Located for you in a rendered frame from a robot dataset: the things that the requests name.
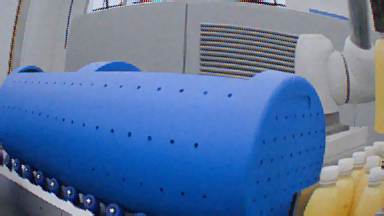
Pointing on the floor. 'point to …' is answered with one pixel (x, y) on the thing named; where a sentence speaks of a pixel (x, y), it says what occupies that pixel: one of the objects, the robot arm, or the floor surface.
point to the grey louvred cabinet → (208, 42)
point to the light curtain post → (18, 35)
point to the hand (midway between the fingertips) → (380, 18)
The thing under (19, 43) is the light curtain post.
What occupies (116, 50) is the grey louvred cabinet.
